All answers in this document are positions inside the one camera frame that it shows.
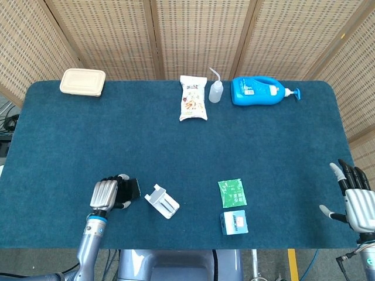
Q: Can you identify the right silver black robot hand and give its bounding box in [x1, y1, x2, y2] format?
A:
[319, 159, 375, 234]

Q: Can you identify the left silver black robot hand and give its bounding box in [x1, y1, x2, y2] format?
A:
[89, 173, 132, 212]

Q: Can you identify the black smartphone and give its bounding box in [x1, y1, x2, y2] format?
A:
[117, 177, 141, 203]

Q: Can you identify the white folding phone stand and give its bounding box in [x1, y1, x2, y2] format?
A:
[144, 183, 180, 220]

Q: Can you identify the dark blue felt table mat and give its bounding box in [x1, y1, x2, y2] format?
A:
[5, 79, 359, 250]

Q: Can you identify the grey robot torso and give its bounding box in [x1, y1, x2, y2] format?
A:
[117, 249, 244, 281]

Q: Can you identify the dark floor equipment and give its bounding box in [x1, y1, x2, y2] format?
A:
[0, 132, 12, 156]

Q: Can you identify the beige lidded lunch box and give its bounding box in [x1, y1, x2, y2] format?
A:
[59, 68, 107, 98]

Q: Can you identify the metal pole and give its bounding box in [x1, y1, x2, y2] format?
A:
[251, 249, 261, 281]

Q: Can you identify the light blue cardboard box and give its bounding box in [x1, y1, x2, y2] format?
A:
[220, 210, 249, 235]

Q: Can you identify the green tea sachet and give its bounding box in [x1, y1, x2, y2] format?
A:
[217, 178, 248, 209]

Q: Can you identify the white snack bag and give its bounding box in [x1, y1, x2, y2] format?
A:
[179, 75, 209, 122]

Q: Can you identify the clear squeeze wash bottle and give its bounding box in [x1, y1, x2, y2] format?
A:
[208, 67, 224, 104]

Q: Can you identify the blue pump bottle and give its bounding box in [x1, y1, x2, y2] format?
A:
[230, 76, 302, 107]

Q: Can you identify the woven bamboo folding screen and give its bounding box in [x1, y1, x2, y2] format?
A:
[0, 0, 375, 188]

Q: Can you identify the black cable with plug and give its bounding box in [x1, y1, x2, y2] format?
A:
[335, 248, 363, 272]

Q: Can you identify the blue cable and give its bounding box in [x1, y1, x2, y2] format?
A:
[300, 249, 320, 281]

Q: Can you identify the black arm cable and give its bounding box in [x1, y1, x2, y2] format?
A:
[43, 262, 81, 275]

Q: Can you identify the black cable bundle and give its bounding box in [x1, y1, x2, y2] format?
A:
[0, 112, 20, 132]

